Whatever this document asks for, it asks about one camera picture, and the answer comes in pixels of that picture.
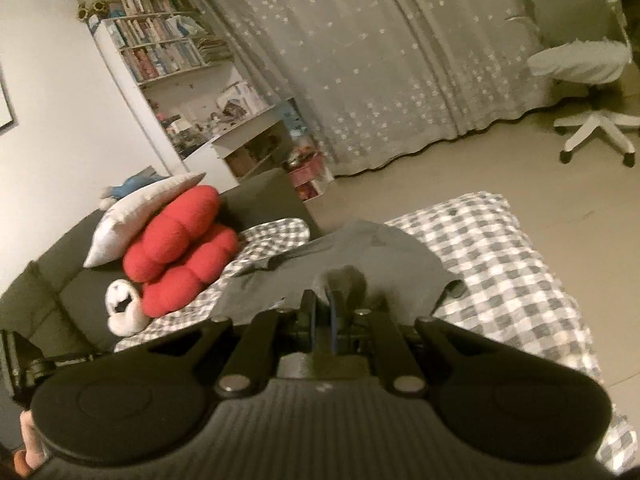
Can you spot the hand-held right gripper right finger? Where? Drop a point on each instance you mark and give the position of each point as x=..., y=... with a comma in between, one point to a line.
x=334, y=320

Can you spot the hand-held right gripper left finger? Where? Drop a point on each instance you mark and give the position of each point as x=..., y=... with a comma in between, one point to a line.
x=311, y=317

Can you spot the grey t-shirt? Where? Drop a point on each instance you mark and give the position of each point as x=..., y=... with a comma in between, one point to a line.
x=380, y=255

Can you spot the person's left hand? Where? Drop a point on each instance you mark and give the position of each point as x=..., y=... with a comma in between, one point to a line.
x=32, y=442

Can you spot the dark green sofa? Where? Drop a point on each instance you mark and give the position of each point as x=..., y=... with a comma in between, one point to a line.
x=75, y=290

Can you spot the white plush toy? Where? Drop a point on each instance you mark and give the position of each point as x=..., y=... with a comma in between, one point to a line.
x=125, y=320

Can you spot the red gift boxes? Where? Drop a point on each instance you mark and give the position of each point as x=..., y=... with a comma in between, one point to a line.
x=310, y=170

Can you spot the red lobed cushion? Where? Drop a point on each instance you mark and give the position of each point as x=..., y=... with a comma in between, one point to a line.
x=175, y=240

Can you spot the grey checkered blanket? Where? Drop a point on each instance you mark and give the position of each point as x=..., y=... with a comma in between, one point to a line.
x=500, y=270

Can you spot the white pillow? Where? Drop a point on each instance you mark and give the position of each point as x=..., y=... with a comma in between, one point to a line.
x=120, y=220

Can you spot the low white cabinet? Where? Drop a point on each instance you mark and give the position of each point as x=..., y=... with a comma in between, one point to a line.
x=250, y=132

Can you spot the blue printed box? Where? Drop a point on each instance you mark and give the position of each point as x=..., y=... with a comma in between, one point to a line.
x=295, y=117

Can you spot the blue plush toy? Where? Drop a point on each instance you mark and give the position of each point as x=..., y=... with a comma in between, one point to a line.
x=132, y=182

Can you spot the small shelf ornaments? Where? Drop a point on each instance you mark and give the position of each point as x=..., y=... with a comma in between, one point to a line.
x=225, y=105

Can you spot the white bookshelf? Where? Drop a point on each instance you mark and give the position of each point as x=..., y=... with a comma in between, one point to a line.
x=165, y=105

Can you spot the star patterned curtain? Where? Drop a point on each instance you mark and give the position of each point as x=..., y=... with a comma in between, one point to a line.
x=375, y=60

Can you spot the rows of books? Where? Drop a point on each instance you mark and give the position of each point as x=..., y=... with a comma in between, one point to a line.
x=150, y=30

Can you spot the white office chair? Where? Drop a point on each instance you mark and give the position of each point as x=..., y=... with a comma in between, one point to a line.
x=575, y=65

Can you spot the sunflower decoration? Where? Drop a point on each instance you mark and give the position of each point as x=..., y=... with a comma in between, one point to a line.
x=92, y=10

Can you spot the wall picture frame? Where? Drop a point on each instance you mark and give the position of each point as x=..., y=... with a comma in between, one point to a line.
x=4, y=105

